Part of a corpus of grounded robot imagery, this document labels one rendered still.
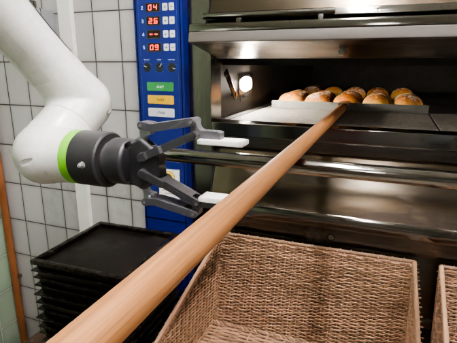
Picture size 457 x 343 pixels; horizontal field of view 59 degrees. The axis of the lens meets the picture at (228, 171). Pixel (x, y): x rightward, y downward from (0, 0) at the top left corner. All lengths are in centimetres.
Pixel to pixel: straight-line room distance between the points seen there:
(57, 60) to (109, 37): 61
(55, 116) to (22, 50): 12
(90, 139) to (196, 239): 37
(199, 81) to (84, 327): 102
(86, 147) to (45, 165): 8
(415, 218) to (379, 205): 9
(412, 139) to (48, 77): 83
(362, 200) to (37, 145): 80
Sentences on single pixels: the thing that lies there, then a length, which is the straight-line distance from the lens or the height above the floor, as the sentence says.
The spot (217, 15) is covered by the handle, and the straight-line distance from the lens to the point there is 109.
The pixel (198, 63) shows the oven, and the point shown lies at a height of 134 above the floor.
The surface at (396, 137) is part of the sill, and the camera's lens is 111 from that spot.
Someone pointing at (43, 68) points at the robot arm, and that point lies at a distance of 78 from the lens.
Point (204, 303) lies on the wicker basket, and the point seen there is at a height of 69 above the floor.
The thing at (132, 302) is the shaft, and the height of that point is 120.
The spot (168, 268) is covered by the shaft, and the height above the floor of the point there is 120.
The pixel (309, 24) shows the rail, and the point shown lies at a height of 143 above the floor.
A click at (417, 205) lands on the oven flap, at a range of 115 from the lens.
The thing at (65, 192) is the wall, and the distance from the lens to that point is 160.
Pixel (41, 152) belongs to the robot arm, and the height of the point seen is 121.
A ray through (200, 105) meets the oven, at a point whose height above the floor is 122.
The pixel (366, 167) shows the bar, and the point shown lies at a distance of 75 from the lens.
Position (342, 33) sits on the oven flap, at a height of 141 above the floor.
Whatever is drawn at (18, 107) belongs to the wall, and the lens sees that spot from 167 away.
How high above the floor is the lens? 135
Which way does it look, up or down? 15 degrees down
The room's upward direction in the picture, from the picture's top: straight up
